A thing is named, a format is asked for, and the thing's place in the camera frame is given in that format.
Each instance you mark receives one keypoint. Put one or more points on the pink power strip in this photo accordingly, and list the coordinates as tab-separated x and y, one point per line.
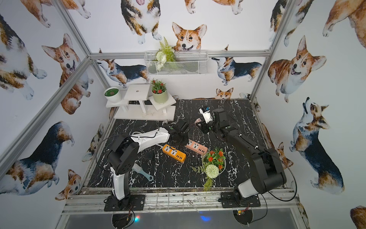
198	148

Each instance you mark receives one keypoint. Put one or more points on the white wire basket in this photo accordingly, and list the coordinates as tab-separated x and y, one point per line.
187	63

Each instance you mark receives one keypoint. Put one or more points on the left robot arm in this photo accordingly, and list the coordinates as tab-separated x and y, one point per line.
124	149

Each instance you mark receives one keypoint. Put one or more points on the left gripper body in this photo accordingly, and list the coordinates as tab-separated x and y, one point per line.
184	137

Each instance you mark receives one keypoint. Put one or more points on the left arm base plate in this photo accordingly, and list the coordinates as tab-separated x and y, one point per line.
131	202

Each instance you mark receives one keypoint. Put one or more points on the white tiered display stand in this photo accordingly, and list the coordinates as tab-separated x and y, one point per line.
136	104

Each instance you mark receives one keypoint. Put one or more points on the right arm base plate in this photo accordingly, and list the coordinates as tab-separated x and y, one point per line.
234	200

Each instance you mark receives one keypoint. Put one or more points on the orange power strip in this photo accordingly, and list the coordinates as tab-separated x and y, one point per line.
174	153

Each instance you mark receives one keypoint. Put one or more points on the teal scrub brush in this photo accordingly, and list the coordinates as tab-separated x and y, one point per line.
139	170

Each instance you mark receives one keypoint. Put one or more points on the fern and white flower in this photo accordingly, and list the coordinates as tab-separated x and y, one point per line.
164	55

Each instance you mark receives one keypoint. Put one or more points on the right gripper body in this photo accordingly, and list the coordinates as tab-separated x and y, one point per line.
211	125

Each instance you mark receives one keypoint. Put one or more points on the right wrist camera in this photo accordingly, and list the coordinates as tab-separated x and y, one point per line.
206	113

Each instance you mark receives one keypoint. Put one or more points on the white pot green top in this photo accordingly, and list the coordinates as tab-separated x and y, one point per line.
113	95

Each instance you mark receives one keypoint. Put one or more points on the flower bowl with white bloom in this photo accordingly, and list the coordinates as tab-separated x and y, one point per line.
213	164

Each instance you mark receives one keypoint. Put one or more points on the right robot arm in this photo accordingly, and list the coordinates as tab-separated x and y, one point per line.
266	170

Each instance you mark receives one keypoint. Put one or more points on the green pot red flowers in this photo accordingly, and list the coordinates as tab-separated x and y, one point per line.
159	91

